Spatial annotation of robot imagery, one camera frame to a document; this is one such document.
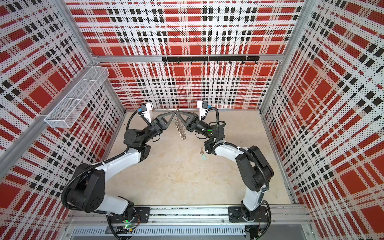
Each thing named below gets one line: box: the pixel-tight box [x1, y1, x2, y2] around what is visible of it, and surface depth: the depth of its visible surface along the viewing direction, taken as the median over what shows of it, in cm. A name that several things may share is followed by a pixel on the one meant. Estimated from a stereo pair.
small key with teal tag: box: [200, 147, 207, 161], surface depth 97 cm
